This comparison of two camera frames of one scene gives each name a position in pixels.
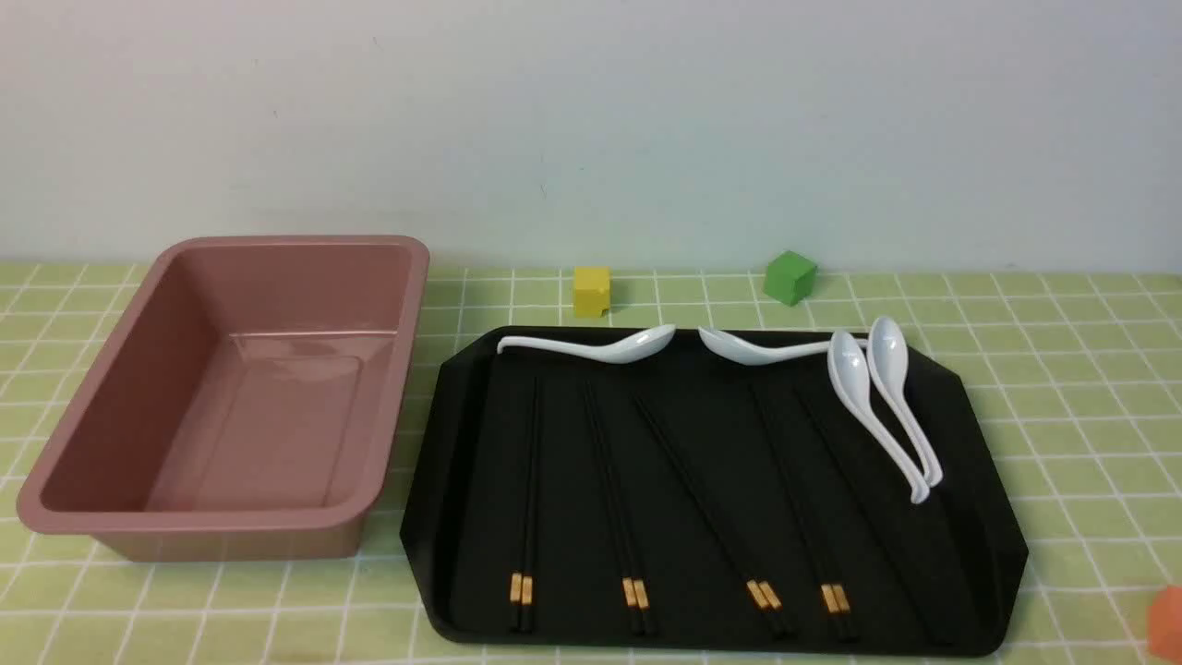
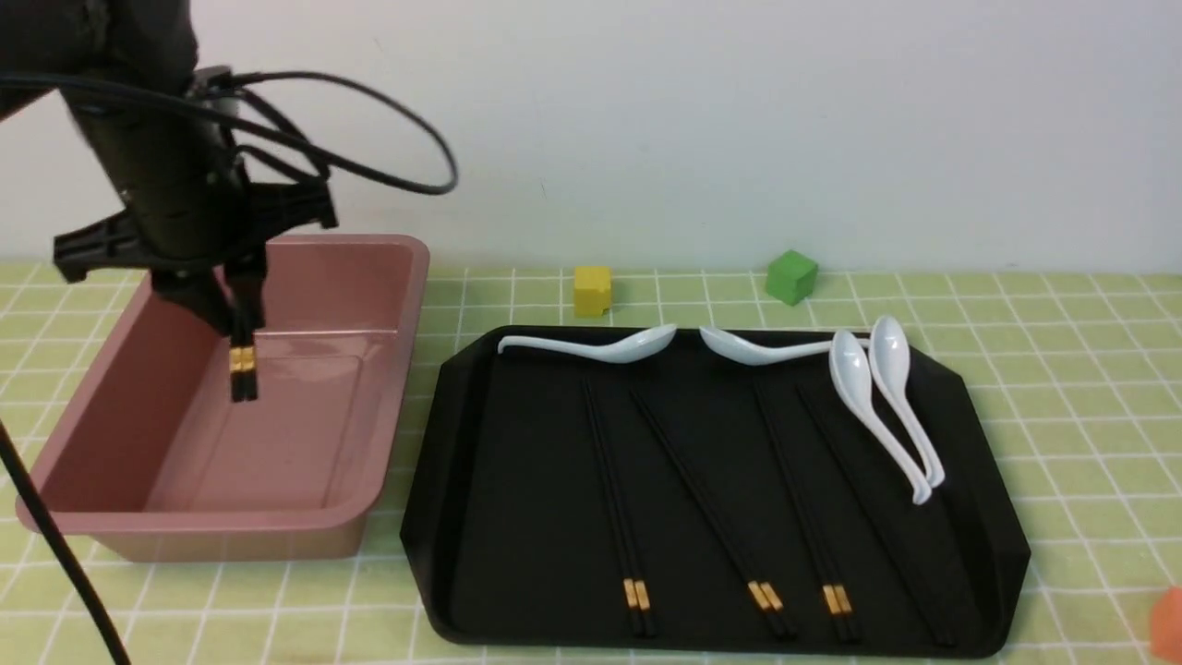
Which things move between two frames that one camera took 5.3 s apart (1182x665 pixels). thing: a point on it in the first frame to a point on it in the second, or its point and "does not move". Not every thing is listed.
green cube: [790, 277] does not move
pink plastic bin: [254, 409] does not move
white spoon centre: [739, 353] does not move
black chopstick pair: [523, 554] to [242, 368]
